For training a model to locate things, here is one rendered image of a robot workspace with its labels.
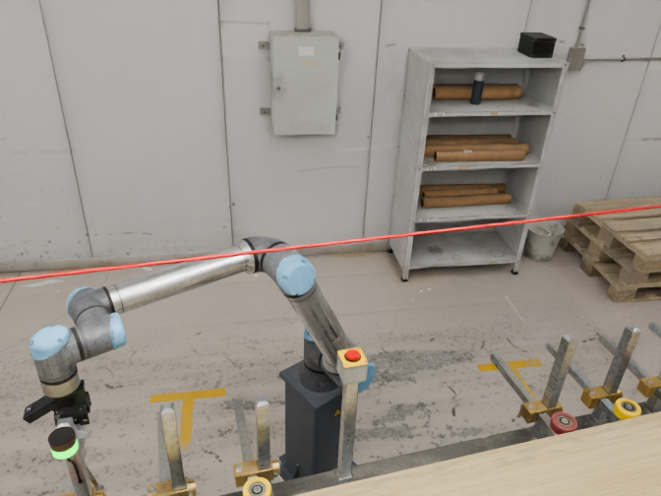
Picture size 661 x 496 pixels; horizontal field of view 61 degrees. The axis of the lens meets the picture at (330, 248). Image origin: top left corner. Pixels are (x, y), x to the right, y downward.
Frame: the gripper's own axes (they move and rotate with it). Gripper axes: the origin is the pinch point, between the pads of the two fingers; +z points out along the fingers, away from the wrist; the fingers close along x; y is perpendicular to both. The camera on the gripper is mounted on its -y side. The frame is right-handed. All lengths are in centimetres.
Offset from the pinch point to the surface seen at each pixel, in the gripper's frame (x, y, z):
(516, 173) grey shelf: 211, 280, 33
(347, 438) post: -9, 78, 10
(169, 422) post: -9.6, 27.6, -10.1
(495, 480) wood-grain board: -34, 115, 11
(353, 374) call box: -11, 78, -18
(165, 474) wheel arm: -2.5, 23.7, 18.6
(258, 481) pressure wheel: -18, 49, 11
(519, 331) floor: 119, 241, 101
